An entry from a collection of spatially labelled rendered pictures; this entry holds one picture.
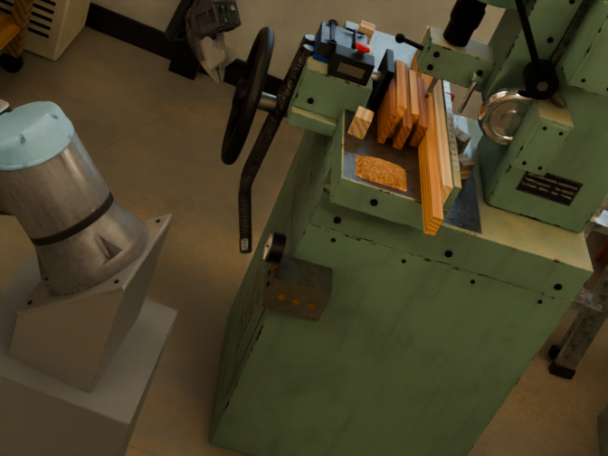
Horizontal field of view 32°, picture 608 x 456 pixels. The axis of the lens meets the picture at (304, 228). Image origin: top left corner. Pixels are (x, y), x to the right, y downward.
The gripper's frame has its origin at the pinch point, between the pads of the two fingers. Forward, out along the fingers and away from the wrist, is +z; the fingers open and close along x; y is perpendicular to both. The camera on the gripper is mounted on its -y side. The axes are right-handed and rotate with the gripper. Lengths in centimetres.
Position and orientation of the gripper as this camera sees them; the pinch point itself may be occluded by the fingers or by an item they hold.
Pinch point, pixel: (215, 78)
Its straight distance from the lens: 215.1
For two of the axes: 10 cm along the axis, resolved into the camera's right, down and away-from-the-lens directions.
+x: 6.1, -1.9, 7.7
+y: 7.5, -1.6, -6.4
